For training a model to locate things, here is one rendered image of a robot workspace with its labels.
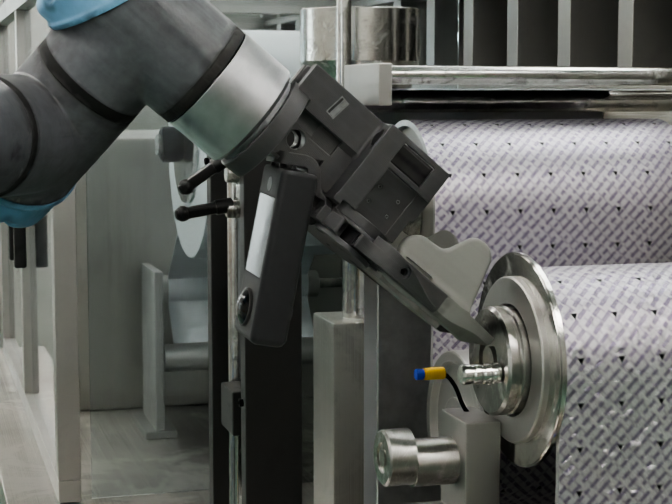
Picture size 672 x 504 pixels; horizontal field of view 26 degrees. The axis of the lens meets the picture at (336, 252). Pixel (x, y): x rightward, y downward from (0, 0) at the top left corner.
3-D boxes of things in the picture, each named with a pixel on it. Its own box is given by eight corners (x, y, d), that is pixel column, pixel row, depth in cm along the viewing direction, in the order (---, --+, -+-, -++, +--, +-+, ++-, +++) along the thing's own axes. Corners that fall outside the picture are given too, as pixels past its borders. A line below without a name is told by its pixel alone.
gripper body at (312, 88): (460, 182, 94) (322, 60, 90) (377, 286, 93) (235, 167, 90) (420, 176, 101) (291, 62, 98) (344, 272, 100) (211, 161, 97)
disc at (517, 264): (470, 427, 109) (480, 233, 106) (476, 427, 109) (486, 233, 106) (553, 499, 95) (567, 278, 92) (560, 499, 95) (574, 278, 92)
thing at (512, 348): (473, 291, 102) (514, 329, 95) (499, 290, 103) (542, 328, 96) (463, 389, 104) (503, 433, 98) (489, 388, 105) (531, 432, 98)
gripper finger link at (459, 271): (545, 289, 95) (438, 199, 94) (490, 360, 95) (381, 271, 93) (531, 287, 98) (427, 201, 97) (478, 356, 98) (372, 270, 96)
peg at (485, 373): (460, 389, 97) (455, 373, 98) (499, 387, 98) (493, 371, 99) (465, 375, 96) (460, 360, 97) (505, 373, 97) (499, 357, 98)
